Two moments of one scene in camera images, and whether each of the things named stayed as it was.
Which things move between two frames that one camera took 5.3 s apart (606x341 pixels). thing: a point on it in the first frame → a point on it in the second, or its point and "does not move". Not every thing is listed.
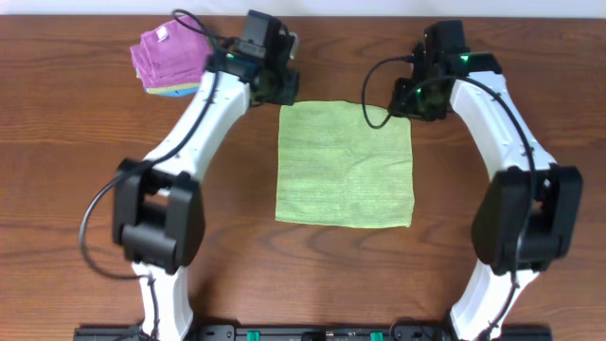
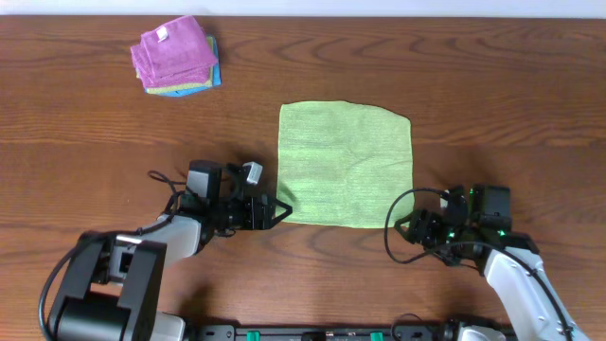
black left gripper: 289,80 → 260,222
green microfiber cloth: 333,168 does not move
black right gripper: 401,105 → 421,226
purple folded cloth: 171,55 does not move
